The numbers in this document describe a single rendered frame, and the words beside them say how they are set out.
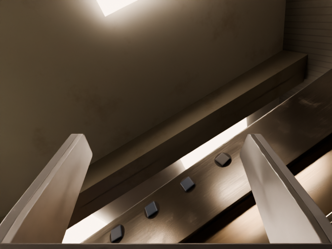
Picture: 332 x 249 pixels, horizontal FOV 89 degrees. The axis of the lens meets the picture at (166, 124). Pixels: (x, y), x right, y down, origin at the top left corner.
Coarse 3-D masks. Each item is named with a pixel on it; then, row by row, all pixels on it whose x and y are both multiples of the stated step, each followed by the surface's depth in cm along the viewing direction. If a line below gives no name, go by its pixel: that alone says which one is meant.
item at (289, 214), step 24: (264, 144) 9; (264, 168) 9; (288, 168) 8; (264, 192) 9; (288, 192) 7; (264, 216) 9; (288, 216) 7; (312, 216) 6; (288, 240) 7; (312, 240) 6
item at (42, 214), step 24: (72, 144) 9; (48, 168) 8; (72, 168) 9; (48, 192) 7; (72, 192) 9; (24, 216) 6; (48, 216) 7; (0, 240) 5; (24, 240) 6; (48, 240) 7
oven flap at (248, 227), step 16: (304, 160) 58; (320, 160) 55; (304, 176) 53; (320, 176) 51; (320, 192) 48; (240, 208) 56; (256, 208) 53; (320, 208) 44; (224, 224) 55; (240, 224) 52; (256, 224) 50; (192, 240) 56; (208, 240) 53; (224, 240) 51; (240, 240) 48; (256, 240) 46
